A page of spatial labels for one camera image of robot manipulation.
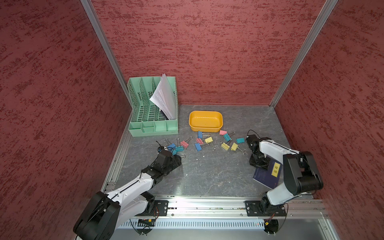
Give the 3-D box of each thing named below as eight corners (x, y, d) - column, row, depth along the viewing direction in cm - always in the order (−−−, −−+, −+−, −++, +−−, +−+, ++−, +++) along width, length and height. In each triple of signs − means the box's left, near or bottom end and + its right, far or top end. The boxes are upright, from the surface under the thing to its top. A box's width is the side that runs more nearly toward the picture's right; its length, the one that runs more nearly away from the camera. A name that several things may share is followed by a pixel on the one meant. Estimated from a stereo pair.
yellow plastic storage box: (188, 133, 106) (188, 128, 101) (189, 115, 117) (189, 109, 112) (223, 133, 106) (224, 128, 101) (220, 115, 117) (222, 110, 112)
